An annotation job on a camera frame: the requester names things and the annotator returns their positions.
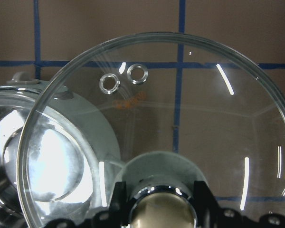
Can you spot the glass pot lid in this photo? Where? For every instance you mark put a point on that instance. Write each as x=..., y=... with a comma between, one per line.
x=183, y=109

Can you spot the pale green steel pot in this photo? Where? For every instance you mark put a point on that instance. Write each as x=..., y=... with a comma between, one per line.
x=68, y=142

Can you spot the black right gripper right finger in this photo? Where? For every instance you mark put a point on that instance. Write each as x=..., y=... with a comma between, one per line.
x=205, y=205

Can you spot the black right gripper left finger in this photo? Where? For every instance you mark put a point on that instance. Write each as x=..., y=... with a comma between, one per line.
x=118, y=206

